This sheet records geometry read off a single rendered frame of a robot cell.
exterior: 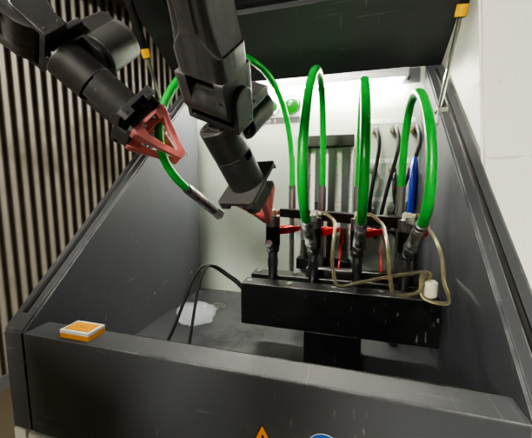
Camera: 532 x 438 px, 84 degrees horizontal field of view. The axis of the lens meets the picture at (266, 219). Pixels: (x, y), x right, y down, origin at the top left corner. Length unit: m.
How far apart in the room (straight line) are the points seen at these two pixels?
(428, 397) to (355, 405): 0.07
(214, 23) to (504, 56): 0.51
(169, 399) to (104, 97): 0.41
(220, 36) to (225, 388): 0.38
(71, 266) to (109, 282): 0.10
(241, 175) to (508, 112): 0.45
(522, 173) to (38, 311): 0.79
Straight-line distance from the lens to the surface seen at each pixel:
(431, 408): 0.38
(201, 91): 0.39
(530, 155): 0.64
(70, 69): 0.51
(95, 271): 0.65
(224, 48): 0.35
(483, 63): 0.68
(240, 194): 0.47
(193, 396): 0.43
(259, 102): 0.47
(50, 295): 0.60
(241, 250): 0.92
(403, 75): 0.86
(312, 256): 0.57
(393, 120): 0.85
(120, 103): 0.49
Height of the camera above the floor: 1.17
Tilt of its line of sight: 7 degrees down
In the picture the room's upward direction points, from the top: straight up
